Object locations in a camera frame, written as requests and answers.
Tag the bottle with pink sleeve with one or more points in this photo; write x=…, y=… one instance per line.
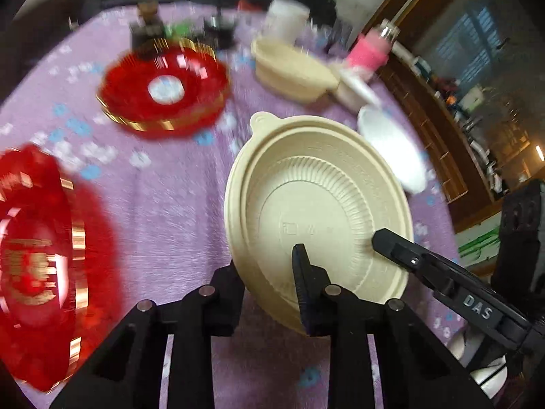
x=368, y=53

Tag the white plastic jar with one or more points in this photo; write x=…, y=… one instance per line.
x=285, y=19

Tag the black round device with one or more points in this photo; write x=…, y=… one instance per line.
x=217, y=30

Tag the small green part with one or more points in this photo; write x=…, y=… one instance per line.
x=179, y=30

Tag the green white carton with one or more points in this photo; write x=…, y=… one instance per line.
x=481, y=243

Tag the black device with wooden spool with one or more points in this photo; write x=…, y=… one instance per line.
x=147, y=30

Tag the cream plastic bowl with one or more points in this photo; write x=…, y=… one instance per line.
x=298, y=187
x=289, y=70

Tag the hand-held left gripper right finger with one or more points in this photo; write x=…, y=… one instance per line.
x=304, y=281

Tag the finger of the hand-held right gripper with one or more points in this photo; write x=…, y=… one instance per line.
x=425, y=268

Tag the clear plastic food bag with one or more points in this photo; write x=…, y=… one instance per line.
x=355, y=89

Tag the small red gold-rimmed plate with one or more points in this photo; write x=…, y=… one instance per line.
x=127, y=93

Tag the large red gold-rimmed plate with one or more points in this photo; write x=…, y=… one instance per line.
x=42, y=221

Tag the wooden cabinet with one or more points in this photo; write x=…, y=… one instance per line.
x=425, y=106

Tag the white plastic bowl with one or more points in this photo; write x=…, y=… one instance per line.
x=391, y=145

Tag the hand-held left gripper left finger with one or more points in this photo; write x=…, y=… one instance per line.
x=221, y=302

